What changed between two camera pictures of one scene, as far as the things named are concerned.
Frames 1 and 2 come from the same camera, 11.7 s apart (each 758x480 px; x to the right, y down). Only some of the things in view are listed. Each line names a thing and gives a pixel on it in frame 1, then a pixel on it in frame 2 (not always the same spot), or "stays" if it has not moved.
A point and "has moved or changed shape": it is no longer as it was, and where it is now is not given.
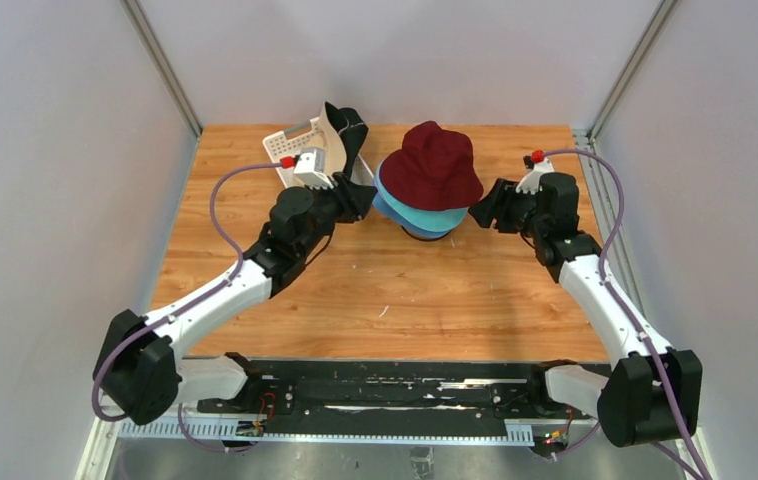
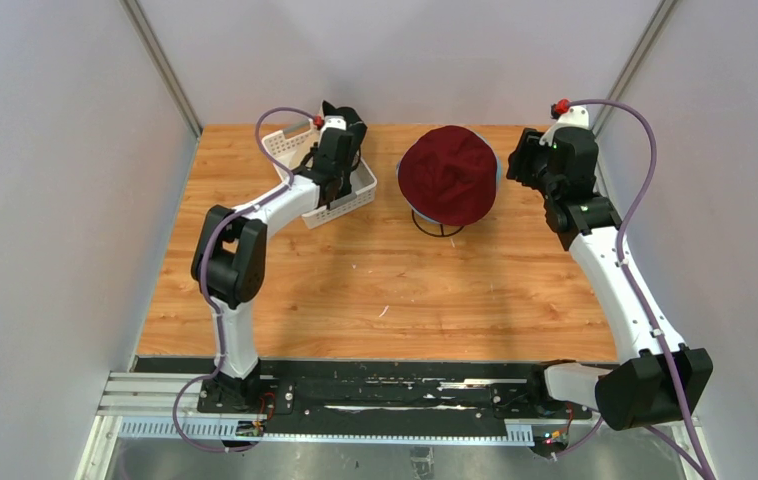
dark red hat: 434,169 has moved or changed shape
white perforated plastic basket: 285,145 stays
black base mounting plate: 385,388 stays
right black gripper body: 518,211 → 528,166
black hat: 352,131 stays
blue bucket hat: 378,203 → 499,178
